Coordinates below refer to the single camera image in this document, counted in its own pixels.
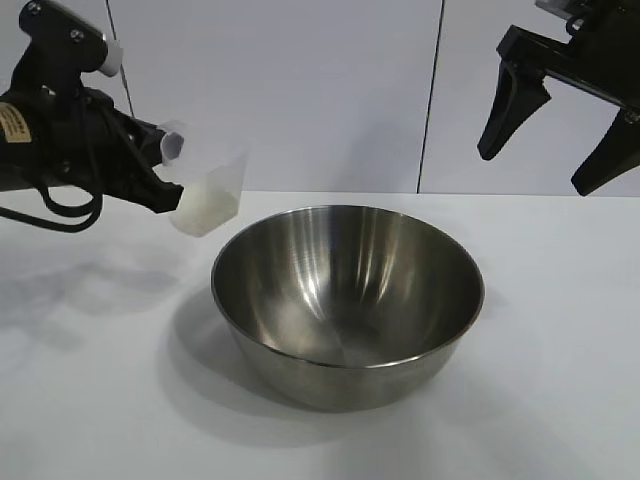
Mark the stainless steel mixing bowl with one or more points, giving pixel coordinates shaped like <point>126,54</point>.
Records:
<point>300,380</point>

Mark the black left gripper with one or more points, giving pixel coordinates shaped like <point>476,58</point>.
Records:
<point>85,145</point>

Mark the white rice grains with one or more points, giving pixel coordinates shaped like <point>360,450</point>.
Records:
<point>205,210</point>

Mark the translucent plastic measuring cup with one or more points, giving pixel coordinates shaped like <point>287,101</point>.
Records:
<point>220,170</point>

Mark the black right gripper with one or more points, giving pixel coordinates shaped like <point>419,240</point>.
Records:
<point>610,60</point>

